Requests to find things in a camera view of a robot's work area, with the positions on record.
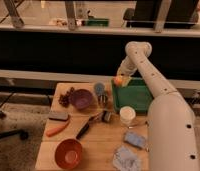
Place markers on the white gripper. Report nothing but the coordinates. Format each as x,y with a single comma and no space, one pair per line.
126,80

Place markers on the yellow red apple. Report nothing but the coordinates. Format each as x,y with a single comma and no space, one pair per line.
118,80

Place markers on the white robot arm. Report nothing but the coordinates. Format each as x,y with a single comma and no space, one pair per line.
171,136

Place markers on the green plastic tray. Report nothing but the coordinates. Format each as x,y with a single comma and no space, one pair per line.
136,95

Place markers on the metallic can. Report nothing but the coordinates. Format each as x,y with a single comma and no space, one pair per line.
103,100

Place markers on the white cup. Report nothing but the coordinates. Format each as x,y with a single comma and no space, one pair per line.
127,115

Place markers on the purple bowl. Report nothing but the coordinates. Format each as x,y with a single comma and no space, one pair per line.
81,99

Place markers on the metal spoon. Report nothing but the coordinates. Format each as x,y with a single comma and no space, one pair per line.
138,124

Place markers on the blue sponge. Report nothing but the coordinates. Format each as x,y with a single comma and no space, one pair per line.
135,140

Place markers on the dark grapes bunch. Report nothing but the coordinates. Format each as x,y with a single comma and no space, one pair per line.
64,98

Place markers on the crumpled grey blue cloth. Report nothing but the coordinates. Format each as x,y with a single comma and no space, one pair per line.
126,160

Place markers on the grey eraser block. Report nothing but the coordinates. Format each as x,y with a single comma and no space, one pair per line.
58,116

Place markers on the orange carrot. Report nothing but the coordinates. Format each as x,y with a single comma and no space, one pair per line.
58,129

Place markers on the red orange bowl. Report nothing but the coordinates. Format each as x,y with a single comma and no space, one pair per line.
68,154

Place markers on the black office chair base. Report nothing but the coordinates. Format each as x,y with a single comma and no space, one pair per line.
5,130

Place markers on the black handled knife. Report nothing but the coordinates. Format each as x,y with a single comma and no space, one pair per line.
86,126

